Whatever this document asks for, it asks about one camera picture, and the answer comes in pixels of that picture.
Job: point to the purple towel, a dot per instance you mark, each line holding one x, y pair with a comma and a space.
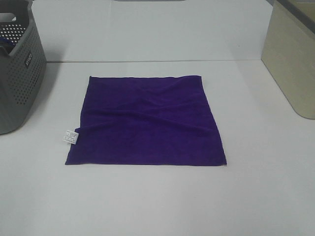
147, 121

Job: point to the grey perforated laundry basket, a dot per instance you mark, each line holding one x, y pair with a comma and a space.
22, 69

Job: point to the beige storage bin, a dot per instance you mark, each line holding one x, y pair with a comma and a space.
289, 53

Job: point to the purple cloth in basket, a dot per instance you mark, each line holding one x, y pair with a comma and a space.
7, 44

